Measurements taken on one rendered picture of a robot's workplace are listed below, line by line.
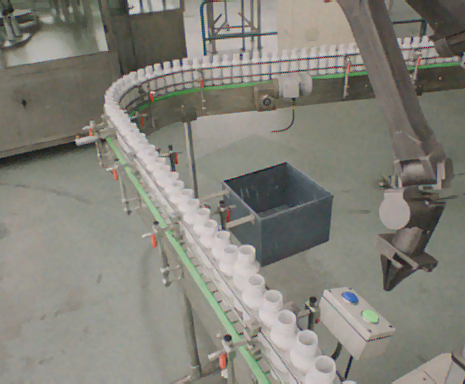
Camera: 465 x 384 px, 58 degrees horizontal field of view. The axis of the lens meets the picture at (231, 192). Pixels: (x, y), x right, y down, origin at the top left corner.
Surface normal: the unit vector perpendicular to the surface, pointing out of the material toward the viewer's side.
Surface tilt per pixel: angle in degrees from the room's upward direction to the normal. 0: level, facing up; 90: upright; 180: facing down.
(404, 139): 98
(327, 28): 90
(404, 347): 0
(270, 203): 90
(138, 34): 90
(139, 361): 0
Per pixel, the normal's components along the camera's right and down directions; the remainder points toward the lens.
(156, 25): 0.46, 0.46
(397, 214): -0.80, 0.03
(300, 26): 0.16, 0.52
